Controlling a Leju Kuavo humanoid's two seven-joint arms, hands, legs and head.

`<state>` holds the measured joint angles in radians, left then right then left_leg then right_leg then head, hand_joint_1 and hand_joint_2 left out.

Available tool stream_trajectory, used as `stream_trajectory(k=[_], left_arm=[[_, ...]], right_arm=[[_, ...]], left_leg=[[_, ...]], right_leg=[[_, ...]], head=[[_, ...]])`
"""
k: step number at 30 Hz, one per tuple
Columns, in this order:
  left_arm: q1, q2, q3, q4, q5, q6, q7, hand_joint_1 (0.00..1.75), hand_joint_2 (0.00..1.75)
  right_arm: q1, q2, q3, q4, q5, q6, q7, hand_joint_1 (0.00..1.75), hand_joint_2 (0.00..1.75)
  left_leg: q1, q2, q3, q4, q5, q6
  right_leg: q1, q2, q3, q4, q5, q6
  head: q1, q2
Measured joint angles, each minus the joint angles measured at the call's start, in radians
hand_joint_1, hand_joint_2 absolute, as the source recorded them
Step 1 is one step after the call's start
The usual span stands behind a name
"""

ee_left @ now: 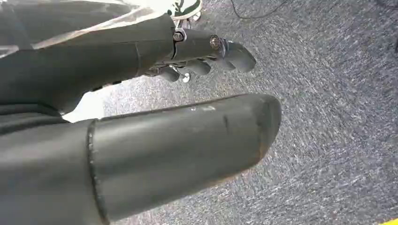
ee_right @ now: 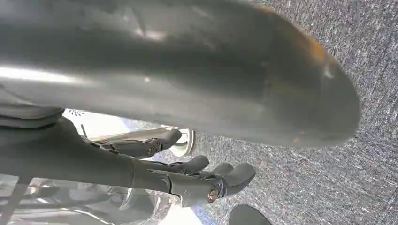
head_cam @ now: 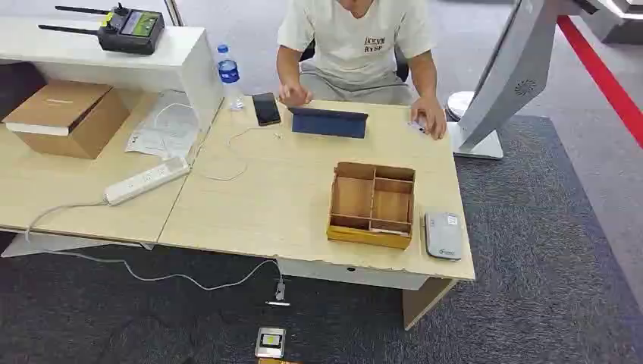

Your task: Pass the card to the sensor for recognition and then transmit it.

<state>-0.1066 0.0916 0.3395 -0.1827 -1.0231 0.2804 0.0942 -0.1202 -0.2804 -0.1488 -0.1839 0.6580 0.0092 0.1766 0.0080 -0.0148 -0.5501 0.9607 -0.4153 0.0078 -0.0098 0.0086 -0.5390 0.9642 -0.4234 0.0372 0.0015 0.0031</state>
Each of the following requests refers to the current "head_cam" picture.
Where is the wooden compartment box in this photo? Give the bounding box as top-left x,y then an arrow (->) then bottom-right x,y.
326,161 -> 417,251

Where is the dark blue tablet case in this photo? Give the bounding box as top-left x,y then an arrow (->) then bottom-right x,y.
287,106 -> 369,140

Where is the black smartphone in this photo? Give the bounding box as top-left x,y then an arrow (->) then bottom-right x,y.
251,92 -> 282,127

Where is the grey card reader device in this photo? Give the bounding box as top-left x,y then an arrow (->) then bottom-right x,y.
424,211 -> 463,261

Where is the clear water bottle blue label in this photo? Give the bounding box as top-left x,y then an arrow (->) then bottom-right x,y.
216,44 -> 246,111

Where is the person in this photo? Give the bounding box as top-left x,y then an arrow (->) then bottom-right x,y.
275,0 -> 448,141

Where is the clear plastic bag with papers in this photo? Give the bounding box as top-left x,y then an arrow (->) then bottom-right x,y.
124,90 -> 202,161

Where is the silver floor socket box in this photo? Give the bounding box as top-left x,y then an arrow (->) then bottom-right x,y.
254,327 -> 287,359

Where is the white power strip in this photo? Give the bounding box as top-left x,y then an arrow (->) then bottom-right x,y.
104,155 -> 192,206

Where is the white kiosk stand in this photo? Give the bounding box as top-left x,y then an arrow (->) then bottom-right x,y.
446,0 -> 599,160

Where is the white raised shelf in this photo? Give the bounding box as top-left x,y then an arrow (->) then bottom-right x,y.
0,15 -> 225,133

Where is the black remote controller with antennas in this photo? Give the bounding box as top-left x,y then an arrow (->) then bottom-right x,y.
38,2 -> 166,56

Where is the brown cardboard box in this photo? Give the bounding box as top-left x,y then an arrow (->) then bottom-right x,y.
2,79 -> 131,160

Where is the white charging cable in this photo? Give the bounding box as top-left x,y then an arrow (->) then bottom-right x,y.
196,125 -> 284,182

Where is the grey power cord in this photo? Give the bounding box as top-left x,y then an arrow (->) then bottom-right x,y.
24,200 -> 291,307

